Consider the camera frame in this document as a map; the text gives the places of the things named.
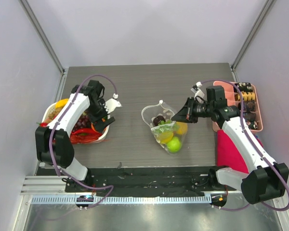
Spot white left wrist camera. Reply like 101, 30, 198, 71
104, 98, 122, 114

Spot purple grape bunch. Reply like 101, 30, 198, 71
72, 115, 91, 131

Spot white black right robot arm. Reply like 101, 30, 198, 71
172, 82, 289, 209

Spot red chili peppers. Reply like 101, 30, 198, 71
35, 119, 108, 144

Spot white fruit basket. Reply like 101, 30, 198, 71
39, 99, 109, 144

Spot yellow black rolled sock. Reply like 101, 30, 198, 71
235, 92, 256, 102

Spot green apple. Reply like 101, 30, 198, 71
166, 137, 182, 153

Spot green grape bunch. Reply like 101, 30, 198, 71
152, 119, 178, 134

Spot yellow lemon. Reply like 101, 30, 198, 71
175, 122, 188, 135

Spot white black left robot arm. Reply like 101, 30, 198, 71
35, 78, 121, 192

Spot clear dotted zip bag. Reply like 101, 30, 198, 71
141, 100, 188, 154

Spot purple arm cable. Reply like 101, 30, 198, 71
49, 74, 119, 210
199, 80, 289, 212

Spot black white rolled sock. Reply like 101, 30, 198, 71
235, 82, 253, 92

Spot magenta red cloth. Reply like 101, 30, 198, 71
217, 130, 249, 174

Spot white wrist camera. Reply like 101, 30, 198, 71
104, 98, 122, 114
191, 81, 205, 103

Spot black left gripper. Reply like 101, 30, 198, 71
87, 99, 115, 133

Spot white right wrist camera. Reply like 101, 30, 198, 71
191, 81, 205, 103

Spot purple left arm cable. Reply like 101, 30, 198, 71
49, 74, 119, 210

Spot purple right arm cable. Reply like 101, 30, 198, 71
199, 80, 289, 212

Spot floral dark rolled sock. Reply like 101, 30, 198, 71
246, 121, 258, 130

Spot yellow bananas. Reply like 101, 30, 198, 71
55, 99, 69, 109

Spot dark grey rolled sock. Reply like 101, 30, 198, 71
243, 112, 256, 122

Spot white slotted cable duct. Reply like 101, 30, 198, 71
31, 194, 211, 205

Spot yellow star fruit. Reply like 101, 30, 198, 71
157, 131, 174, 144

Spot brown dark rolled sock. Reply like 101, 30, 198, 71
243, 101, 256, 112

